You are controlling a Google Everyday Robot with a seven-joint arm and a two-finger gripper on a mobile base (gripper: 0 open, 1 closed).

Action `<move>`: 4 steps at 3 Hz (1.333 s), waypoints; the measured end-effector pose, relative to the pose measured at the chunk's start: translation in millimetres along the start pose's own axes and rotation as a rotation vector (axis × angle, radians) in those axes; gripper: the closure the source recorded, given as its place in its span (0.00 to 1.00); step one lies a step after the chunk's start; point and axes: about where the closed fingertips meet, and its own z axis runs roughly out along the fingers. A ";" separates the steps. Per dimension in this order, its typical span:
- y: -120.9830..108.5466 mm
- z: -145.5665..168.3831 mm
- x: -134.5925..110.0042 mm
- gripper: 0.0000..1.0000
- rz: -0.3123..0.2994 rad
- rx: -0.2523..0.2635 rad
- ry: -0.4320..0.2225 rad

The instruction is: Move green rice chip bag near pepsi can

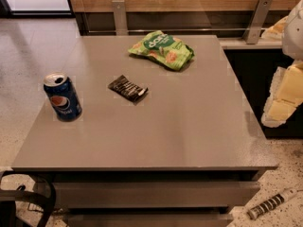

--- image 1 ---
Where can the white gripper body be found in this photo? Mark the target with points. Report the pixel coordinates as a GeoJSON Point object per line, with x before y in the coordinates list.
{"type": "Point", "coordinates": [294, 35]}

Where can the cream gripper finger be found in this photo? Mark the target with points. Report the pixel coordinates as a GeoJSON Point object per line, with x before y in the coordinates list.
{"type": "Point", "coordinates": [291, 87]}
{"type": "Point", "coordinates": [280, 110]}

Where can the green rice chip bag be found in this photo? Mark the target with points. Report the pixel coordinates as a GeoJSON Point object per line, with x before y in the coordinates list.
{"type": "Point", "coordinates": [163, 48]}

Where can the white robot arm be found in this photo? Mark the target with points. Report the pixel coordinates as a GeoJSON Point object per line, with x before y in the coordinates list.
{"type": "Point", "coordinates": [289, 30]}

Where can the blue pepsi can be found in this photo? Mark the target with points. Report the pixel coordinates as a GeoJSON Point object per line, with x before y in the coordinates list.
{"type": "Point", "coordinates": [62, 96]}

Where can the white power strip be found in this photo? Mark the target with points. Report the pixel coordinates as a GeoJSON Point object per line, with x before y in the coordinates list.
{"type": "Point", "coordinates": [272, 203]}

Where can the black snack wrapper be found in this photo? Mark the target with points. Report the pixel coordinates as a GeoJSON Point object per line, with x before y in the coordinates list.
{"type": "Point", "coordinates": [127, 89]}

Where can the grey table drawer cabinet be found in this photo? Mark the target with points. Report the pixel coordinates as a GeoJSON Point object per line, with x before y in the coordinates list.
{"type": "Point", "coordinates": [148, 199]}

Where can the right metal bracket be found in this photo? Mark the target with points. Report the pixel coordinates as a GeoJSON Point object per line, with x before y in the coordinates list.
{"type": "Point", "coordinates": [258, 18]}

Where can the metal bracket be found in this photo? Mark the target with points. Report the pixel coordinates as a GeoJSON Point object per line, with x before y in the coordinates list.
{"type": "Point", "coordinates": [258, 18]}
{"type": "Point", "coordinates": [120, 17]}

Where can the left metal bracket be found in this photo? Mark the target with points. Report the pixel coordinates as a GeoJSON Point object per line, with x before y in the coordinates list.
{"type": "Point", "coordinates": [120, 17]}

